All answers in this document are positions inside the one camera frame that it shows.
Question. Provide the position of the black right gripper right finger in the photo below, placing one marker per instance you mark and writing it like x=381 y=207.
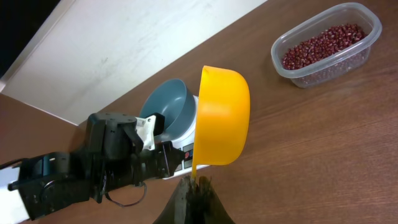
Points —
x=208 y=206

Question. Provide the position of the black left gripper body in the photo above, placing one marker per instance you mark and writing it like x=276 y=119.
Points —
x=159 y=163

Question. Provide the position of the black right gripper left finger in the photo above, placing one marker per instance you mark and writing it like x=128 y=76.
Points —
x=175 y=211

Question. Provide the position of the yellow plastic measuring scoop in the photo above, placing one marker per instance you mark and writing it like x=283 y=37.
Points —
x=223 y=114

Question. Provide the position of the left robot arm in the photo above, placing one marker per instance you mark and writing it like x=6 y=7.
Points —
x=119 y=150

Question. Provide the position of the white digital kitchen scale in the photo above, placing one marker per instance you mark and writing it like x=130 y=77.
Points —
x=185 y=142

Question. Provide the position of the blue plastic bowl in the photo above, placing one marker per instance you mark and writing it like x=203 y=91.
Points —
x=157 y=103

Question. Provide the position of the red adzuki beans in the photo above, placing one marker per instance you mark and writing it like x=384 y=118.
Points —
x=325 y=44

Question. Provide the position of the clear plastic container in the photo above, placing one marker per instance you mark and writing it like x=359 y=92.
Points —
x=337 y=64

